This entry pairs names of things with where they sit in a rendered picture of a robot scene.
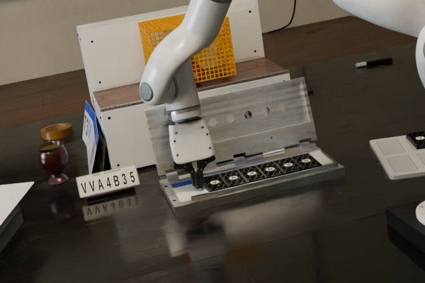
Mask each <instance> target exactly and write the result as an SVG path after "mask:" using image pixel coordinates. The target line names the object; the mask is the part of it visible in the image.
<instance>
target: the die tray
mask: <svg viewBox="0 0 425 283"><path fill-rule="evenodd" d="M369 143H370V146H371V148H372V150H373V152H374V153H375V155H376V156H377V158H378V160H379V161H380V163H381V165H382V166H383V168H384V170H385V171H386V173H387V175H388V177H389V178H390V179H404V178H412V177H418V176H425V148H423V149H419V150H417V149H416V148H415V147H414V146H413V145H412V144H411V142H410V141H408V139H406V135H404V136H396V137H391V138H382V139H377V140H371V141H370V142H369Z"/></svg>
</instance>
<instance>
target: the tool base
mask: <svg viewBox="0 0 425 283"><path fill-rule="evenodd" d="M316 144H317V143H316V141H315V142H312V143H309V142H308V141H306V142H303V143H299V144H298V146H295V147H290V148H285V153H283V154H278V155H273V156H270V157H265V158H264V157H263V154H259V155H254V156H251V157H246V158H245V157H244V156H241V157H236V158H234V159H233V160H232V161H229V162H224V163H220V164H217V169H212V170H209V171H204V172H203V175H204V176H210V175H213V174H218V173H222V172H226V171H232V170H235V169H240V168H243V167H248V166H254V165H257V164H262V163H265V162H271V161H274V160H279V159H284V158H287V157H293V156H296V155H301V154H306V153H309V152H316V151H322V150H321V148H318V147H317V146H315V145H316ZM294 149H295V150H294ZM286 151H287V152H286ZM250 159H251V160H250ZM228 164H229V165H228ZM342 176H346V174H345V167H344V166H341V165H340V164H338V167H332V168H329V169H324V170H321V171H316V172H311V173H308V174H303V175H299V176H295V177H291V178H286V179H281V180H278V181H273V182H270V183H265V184H260V185H257V186H252V187H248V188H244V189H240V190H235V191H231V192H227V193H222V194H219V195H214V196H209V197H205V198H201V199H198V200H187V201H184V202H180V201H179V199H178V198H177V196H176V194H175V192H174V191H173V189H172V187H171V186H170V185H171V184H175V183H179V182H183V181H188V180H191V177H190V174H189V172H187V171H184V172H179V173H177V172H176V171H175V172H169V173H166V175H165V176H162V177H160V178H161V180H159V185H160V188H161V190H162V192H163V193H164V195H165V197H166V199H167V201H168V203H169V205H170V206H171V208H172V210H173V212H174V213H175V215H176V216H177V215H183V214H187V213H190V212H196V211H199V210H203V209H207V208H212V207H217V206H220V205H225V204H228V203H233V202H238V201H241V200H246V199H249V198H254V197H257V196H262V195H267V194H270V193H276V192H279V191H283V190H289V189H292V188H296V187H300V186H305V185H308V184H313V183H318V182H321V181H326V180H329V179H334V178H339V177H342ZM164 186H167V187H164ZM173 200H176V201H173Z"/></svg>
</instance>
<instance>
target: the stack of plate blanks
mask: <svg viewBox="0 0 425 283"><path fill-rule="evenodd" d="M22 223H23V217H22V212H21V210H20V206H19V203H18V204H17V205H16V207H15V208H14V209H13V210H12V212H11V213H10V214H9V215H8V216H7V218H6V219H5V220H4V222H3V223H2V224H1V225H0V252H2V250H3V248H4V247H5V246H6V245H7V243H8V242H9V240H10V239H11V238H12V236H13V235H14V233H15V232H16V231H17V230H18V228H19V227H20V226H21V224H22Z"/></svg>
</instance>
